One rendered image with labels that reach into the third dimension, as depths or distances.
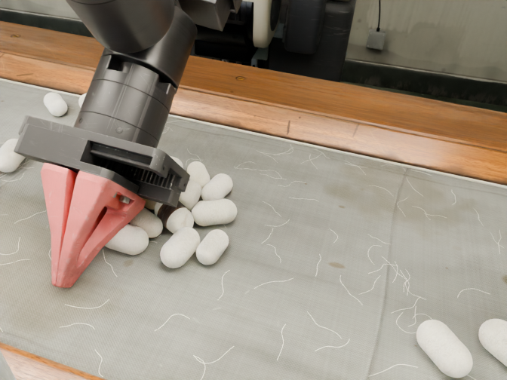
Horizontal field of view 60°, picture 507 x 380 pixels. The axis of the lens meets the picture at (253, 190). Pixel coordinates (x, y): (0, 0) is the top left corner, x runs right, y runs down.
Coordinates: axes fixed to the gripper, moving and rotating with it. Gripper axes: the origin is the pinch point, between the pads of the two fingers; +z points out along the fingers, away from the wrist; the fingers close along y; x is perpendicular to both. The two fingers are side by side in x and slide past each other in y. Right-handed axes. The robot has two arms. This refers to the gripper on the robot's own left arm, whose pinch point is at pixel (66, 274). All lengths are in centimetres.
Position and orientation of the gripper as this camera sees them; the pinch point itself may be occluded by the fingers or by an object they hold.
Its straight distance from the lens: 32.3
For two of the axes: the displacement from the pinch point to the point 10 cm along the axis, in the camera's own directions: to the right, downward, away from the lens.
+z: -2.9, 9.4, -1.8
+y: 9.5, 2.5, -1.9
